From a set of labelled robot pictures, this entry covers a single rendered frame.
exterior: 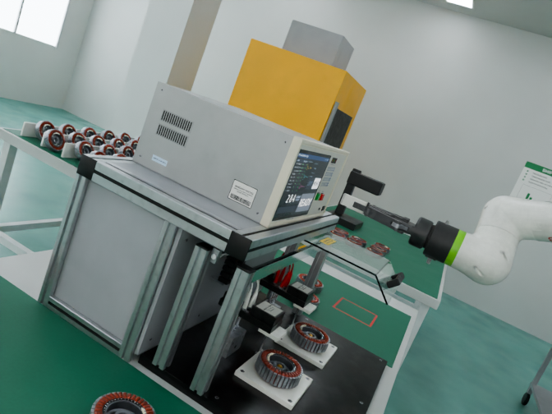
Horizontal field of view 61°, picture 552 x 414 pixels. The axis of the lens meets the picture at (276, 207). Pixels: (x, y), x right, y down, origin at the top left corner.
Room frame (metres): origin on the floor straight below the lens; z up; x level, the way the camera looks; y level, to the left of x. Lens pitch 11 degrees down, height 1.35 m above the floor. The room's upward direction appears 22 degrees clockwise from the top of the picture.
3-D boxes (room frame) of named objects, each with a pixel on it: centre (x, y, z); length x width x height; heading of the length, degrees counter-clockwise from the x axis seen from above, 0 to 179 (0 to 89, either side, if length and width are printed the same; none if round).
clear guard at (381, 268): (1.30, -0.24, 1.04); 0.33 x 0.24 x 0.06; 71
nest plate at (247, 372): (1.01, -0.15, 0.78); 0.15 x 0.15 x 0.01; 71
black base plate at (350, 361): (1.13, -0.17, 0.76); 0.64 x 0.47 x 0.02; 161
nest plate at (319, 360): (1.24, -0.23, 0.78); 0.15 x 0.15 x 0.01; 71
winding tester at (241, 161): (1.24, 0.11, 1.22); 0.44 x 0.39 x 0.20; 161
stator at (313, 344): (1.24, -0.23, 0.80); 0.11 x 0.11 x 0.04
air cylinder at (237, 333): (1.06, -0.01, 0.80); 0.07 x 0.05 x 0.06; 161
